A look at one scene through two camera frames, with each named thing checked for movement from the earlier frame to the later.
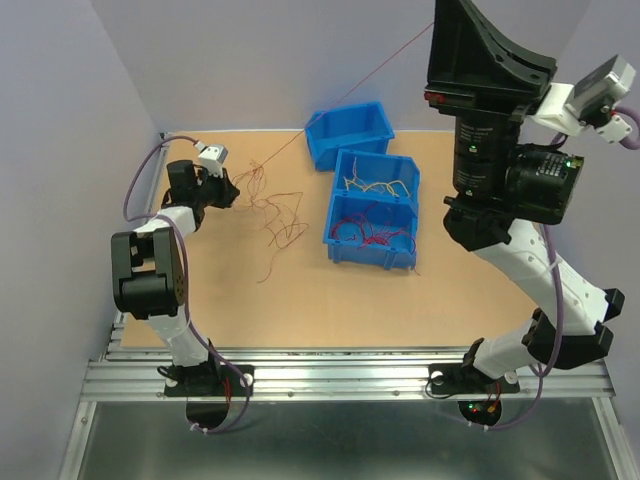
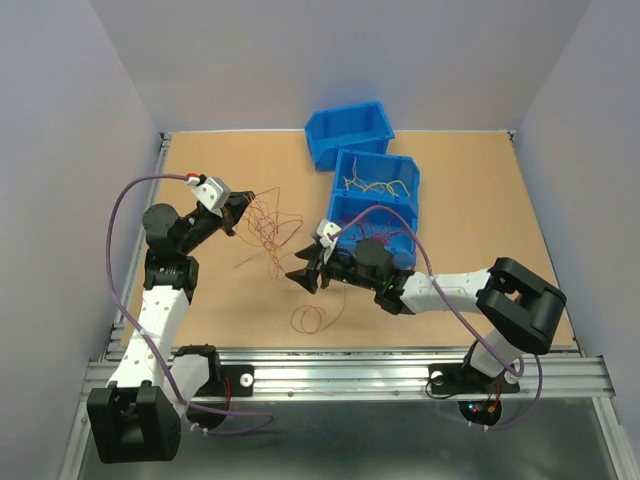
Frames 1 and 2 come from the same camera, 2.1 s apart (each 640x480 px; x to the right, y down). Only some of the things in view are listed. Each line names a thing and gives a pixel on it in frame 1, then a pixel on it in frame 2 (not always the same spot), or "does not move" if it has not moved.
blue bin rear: [363, 128] does not move
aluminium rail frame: [118, 373] does not move
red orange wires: [342, 92] to [306, 319]
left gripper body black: [213, 191] to [198, 229]
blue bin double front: [373, 215] does not move
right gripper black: [467, 52] to [308, 276]
